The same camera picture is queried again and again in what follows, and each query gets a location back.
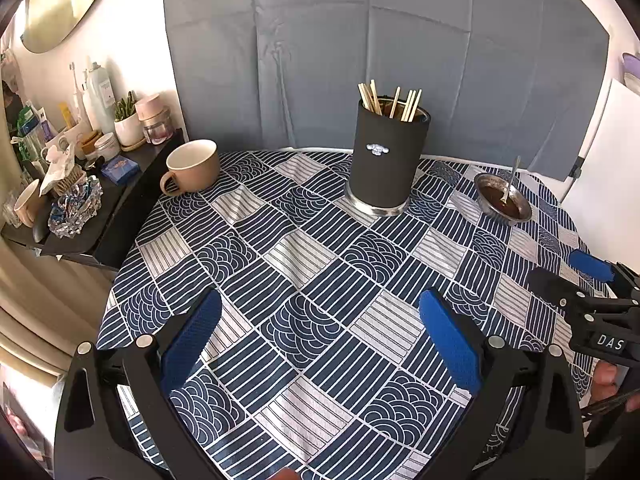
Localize beige ceramic mug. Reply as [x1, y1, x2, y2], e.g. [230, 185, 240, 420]
[160, 140, 221, 197]

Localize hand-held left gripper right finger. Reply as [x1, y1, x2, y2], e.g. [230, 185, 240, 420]
[419, 287, 586, 480]

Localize small silver-lidded jar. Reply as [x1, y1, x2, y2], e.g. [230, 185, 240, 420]
[94, 132, 120, 162]

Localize black side shelf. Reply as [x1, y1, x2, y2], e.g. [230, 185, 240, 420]
[0, 127, 186, 271]

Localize metal spoon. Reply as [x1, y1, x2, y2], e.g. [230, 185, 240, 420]
[500, 156, 522, 206]

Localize succulent in white pot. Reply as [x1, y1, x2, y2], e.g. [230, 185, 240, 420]
[114, 91, 145, 147]

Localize white board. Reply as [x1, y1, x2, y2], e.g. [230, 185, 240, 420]
[560, 79, 640, 271]

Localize beige curtain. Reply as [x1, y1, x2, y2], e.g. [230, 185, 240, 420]
[0, 240, 118, 376]

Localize green packets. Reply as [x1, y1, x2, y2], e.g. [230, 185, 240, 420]
[10, 102, 56, 161]

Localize pale green spray bottle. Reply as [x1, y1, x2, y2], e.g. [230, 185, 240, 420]
[82, 62, 117, 131]

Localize small blue box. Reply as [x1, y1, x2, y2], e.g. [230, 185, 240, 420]
[102, 156, 140, 183]

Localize blue white patterned tablecloth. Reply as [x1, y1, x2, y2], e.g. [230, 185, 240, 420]
[95, 149, 608, 480]

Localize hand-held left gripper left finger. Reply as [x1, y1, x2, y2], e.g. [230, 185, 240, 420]
[54, 287, 223, 480]

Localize bunch of wooden chopsticks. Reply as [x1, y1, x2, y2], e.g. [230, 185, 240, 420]
[357, 79, 423, 123]

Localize crumpled silver foil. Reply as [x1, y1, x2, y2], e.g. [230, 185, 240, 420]
[47, 177, 103, 240]

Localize oval wall mirror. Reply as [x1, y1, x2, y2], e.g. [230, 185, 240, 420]
[22, 0, 121, 53]

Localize small metal sauce bowl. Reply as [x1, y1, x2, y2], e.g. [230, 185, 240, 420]
[474, 172, 532, 222]

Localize small beige cup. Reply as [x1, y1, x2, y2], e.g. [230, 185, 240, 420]
[14, 179, 42, 228]

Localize person's right hand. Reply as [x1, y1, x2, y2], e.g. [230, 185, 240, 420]
[592, 362, 640, 411]

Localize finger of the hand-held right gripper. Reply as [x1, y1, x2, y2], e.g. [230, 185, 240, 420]
[528, 267, 608, 326]
[568, 249, 640, 301]

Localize white electric toothbrush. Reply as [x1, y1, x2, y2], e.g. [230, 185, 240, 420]
[69, 62, 88, 121]

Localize grey-blue backdrop cloth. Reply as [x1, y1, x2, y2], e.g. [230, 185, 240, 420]
[162, 0, 612, 183]

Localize pink lidded jar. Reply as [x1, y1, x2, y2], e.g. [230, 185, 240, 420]
[135, 94, 175, 145]

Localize black cylindrical utensil holder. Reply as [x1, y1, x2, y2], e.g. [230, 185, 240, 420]
[345, 97, 432, 217]

